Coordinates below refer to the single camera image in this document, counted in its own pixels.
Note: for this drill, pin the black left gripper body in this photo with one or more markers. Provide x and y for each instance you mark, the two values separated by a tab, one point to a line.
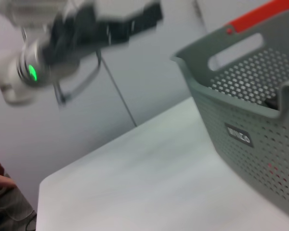
86	33

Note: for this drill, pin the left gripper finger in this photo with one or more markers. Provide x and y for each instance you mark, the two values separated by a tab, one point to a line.
151	14

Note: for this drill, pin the grey-green perforated storage bin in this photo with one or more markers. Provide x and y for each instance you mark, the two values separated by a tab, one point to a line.
243	115

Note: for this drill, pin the person in grey clothes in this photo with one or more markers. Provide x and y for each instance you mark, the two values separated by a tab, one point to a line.
12	204

